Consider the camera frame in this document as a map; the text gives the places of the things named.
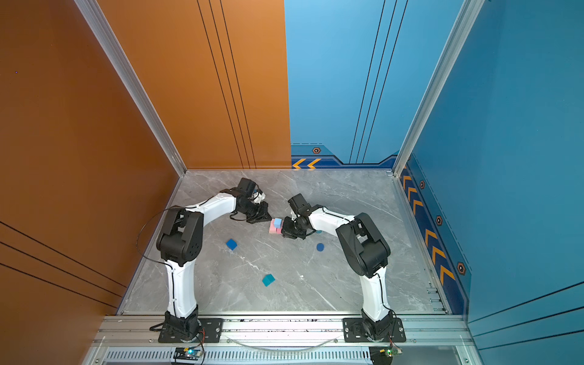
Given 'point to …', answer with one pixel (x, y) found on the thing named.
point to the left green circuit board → (188, 353)
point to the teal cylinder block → (318, 232)
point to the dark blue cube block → (231, 244)
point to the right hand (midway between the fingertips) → (280, 234)
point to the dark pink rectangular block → (278, 230)
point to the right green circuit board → (391, 351)
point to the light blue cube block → (277, 223)
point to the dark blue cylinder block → (320, 247)
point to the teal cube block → (268, 280)
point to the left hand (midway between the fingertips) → (273, 216)
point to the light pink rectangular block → (272, 230)
